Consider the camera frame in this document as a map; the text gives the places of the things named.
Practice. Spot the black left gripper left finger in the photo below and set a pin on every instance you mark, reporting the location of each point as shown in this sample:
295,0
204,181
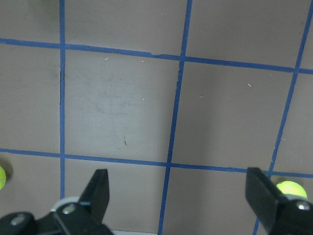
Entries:
82,216

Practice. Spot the yellow tennis ball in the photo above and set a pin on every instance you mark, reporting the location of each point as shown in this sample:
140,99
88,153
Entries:
292,188
2,177

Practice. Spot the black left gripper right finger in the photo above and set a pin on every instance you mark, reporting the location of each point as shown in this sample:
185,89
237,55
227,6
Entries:
279,213

